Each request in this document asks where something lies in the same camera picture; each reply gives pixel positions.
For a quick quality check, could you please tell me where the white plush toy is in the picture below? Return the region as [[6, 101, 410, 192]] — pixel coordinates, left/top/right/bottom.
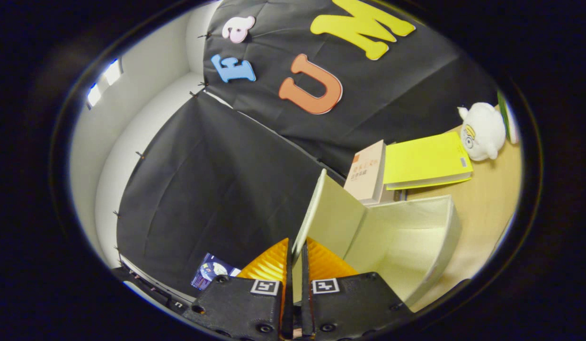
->
[[457, 102, 506, 162]]

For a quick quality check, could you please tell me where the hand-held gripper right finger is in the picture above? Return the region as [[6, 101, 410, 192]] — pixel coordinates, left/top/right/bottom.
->
[[300, 237, 415, 341]]

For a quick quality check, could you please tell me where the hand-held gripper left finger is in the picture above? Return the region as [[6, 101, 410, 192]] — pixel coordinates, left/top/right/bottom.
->
[[182, 238, 294, 341]]

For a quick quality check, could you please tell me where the beige fabric storage box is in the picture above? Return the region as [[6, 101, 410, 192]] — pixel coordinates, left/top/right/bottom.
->
[[291, 169, 463, 308]]

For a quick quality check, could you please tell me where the blue printed box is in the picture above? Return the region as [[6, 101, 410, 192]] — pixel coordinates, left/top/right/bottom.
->
[[191, 252, 241, 290]]

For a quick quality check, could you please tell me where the yellow folder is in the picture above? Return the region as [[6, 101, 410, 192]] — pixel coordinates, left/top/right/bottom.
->
[[383, 131, 474, 191]]

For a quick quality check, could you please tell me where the watermelon slice plush toy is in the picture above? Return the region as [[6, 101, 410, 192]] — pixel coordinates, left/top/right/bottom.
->
[[497, 90, 519, 145]]

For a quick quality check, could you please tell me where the beige paperback book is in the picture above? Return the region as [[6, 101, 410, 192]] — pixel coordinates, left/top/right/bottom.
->
[[343, 140, 386, 205]]

